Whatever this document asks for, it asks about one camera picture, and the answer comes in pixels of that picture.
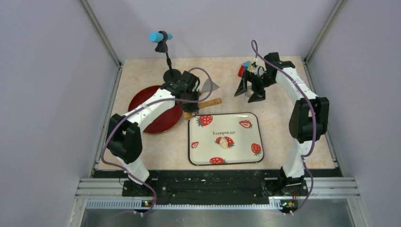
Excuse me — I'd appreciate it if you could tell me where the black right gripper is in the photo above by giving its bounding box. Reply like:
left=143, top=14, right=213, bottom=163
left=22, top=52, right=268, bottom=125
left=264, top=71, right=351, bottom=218
left=234, top=70, right=276, bottom=104

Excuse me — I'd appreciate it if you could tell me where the wooden dough roller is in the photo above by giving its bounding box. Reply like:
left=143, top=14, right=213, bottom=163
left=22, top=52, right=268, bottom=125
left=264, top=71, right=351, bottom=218
left=183, top=98, right=222, bottom=120

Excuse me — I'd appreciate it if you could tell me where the white strawberry print tray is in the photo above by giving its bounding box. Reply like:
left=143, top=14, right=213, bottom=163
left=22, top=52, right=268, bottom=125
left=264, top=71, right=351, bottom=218
left=188, top=113, right=264, bottom=166

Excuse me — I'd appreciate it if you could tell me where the white dough lump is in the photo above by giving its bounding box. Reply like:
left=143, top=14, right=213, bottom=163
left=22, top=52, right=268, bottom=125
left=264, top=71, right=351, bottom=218
left=219, top=137, right=228, bottom=149

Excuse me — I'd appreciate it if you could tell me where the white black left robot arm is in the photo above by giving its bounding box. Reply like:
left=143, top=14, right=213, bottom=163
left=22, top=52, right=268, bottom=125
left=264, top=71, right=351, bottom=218
left=103, top=70, right=200, bottom=195

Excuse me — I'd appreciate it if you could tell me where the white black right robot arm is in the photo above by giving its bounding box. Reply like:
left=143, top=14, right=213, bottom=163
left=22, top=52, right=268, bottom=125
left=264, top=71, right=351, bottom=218
left=235, top=52, right=330, bottom=195

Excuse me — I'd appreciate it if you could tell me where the black microphone stand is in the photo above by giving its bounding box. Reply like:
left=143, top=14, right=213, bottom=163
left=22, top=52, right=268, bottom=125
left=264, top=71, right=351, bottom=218
left=155, top=40, right=181, bottom=82

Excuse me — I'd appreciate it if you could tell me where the colourful block toy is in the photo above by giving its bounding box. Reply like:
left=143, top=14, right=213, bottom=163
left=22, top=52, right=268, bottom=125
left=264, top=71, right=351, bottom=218
left=238, top=61, right=251, bottom=78

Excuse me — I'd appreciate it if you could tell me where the dark red round plate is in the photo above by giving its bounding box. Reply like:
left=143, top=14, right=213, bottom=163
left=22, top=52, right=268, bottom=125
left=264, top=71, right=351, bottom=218
left=128, top=85, right=183, bottom=134

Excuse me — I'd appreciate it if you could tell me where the blue toy microphone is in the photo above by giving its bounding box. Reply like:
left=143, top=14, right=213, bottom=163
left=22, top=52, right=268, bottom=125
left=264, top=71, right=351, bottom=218
left=148, top=31, right=173, bottom=43

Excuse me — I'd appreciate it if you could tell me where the metal scraper wooden handle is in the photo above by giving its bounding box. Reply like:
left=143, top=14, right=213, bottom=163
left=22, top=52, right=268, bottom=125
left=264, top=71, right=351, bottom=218
left=200, top=79, right=219, bottom=94

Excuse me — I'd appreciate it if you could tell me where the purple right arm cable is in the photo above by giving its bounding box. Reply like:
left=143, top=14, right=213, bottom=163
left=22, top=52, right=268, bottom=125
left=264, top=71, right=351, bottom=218
left=250, top=39, right=316, bottom=215

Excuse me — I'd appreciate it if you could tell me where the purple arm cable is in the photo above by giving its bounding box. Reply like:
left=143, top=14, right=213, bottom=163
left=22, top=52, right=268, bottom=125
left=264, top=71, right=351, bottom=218
left=250, top=39, right=316, bottom=215
left=101, top=67, right=214, bottom=217

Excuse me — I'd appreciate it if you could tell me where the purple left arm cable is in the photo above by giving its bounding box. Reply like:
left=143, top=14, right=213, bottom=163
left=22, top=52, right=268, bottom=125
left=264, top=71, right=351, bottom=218
left=101, top=67, right=214, bottom=217

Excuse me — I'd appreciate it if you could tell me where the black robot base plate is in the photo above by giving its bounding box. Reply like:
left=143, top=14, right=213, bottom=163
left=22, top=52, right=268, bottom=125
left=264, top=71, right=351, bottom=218
left=92, top=169, right=343, bottom=206

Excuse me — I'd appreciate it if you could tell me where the aluminium frame rail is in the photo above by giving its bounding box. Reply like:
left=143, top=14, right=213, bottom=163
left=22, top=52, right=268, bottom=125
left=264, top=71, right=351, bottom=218
left=68, top=177, right=371, bottom=227

